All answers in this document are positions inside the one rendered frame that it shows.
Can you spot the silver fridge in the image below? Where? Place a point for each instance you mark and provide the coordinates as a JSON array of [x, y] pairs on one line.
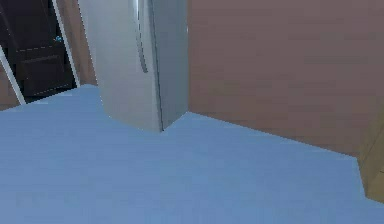
[[123, 66]]

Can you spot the blue door knob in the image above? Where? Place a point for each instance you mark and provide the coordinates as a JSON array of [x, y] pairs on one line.
[[58, 39]]

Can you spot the dark brown room door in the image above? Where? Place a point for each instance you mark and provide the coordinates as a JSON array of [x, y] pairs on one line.
[[36, 56]]

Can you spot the tan wooden cupboard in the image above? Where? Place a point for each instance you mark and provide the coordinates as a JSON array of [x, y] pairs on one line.
[[374, 166]]

